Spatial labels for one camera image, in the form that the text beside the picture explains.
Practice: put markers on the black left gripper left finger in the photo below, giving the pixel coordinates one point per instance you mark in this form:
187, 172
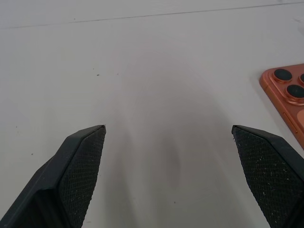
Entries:
71, 180

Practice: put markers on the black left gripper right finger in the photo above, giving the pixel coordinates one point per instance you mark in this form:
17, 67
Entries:
268, 175

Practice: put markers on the orange smartphone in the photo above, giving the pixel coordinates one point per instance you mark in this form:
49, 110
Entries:
288, 99

